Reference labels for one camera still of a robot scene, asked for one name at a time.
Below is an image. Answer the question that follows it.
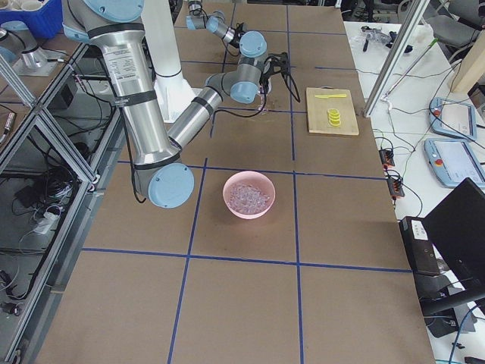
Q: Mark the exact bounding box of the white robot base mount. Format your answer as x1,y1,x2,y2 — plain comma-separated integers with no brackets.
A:
142,0,198,124

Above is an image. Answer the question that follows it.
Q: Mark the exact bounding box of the yellow plastic knife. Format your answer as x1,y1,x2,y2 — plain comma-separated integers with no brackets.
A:
314,93,347,99

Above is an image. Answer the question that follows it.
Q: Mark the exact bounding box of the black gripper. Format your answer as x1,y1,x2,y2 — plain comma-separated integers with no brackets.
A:
258,60,272,93

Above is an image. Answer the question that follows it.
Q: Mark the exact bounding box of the crumpled plastic bag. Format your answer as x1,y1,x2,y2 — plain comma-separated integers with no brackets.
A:
351,26,397,52

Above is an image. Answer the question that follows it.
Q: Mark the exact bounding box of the green handled reach grabber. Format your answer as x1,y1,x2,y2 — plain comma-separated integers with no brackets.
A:
380,36,439,103

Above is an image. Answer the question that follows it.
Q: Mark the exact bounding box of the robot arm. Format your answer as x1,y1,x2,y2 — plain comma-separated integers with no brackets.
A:
62,1,268,209
186,1,247,49

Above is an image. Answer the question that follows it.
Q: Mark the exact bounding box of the bamboo cutting board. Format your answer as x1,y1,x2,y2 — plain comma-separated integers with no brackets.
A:
305,87,359,137

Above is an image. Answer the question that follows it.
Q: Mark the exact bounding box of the aluminium camera post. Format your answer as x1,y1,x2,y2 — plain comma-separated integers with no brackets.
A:
363,0,430,118

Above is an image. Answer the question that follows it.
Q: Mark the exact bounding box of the teach pendant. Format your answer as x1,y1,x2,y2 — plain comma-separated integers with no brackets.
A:
429,97,477,141
424,138,484,189

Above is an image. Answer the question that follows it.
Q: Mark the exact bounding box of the clear wine glass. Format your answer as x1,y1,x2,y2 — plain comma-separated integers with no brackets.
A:
256,90,268,115

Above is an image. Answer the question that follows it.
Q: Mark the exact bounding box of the black box with label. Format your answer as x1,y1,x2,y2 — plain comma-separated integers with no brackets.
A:
399,216,448,277

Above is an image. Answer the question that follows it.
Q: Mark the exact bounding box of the black laptop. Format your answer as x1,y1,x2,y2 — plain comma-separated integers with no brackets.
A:
423,177,484,284

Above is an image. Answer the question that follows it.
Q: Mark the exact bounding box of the pink bowl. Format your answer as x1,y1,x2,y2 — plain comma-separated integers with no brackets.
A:
223,171,276,219

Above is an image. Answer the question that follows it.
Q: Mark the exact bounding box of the pile of ice cubes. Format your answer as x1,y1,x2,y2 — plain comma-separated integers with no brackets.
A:
228,183,271,215

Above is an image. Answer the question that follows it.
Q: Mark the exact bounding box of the wooden plank stand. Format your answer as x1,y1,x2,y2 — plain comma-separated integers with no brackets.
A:
450,32,485,93

